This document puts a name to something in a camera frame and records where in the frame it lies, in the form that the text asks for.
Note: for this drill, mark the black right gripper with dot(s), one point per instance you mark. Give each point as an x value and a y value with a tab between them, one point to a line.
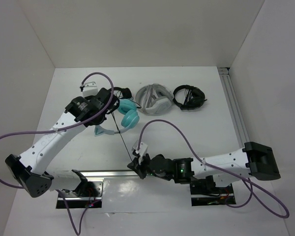
135	166

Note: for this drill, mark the teal cat-ear headphones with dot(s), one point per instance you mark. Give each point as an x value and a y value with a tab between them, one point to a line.
130	119

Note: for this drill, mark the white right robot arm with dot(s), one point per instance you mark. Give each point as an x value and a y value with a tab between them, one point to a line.
253	160

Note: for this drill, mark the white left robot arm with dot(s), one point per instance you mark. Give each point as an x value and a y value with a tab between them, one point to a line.
29	168

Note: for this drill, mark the small black headphones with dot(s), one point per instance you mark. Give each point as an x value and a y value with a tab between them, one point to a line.
123	93

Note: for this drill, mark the white grey gaming headset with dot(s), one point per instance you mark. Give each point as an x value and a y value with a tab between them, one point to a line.
154	99

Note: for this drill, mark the large black headset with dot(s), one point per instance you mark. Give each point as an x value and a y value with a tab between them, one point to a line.
194	98

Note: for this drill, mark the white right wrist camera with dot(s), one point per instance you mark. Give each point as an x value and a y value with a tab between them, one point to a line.
139	149

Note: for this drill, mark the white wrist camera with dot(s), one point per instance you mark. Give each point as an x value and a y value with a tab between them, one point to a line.
139	149
89	89

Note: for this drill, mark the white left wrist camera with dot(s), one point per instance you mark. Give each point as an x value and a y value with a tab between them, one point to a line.
89	89

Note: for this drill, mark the aluminium table rail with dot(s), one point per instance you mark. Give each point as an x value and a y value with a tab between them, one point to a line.
80	176

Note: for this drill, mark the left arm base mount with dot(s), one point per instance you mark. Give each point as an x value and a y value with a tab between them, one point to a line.
91	197

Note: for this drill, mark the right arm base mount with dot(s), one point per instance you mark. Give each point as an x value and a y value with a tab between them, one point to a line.
205	193

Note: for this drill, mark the aluminium corner frame post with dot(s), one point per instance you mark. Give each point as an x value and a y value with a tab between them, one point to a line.
232	101

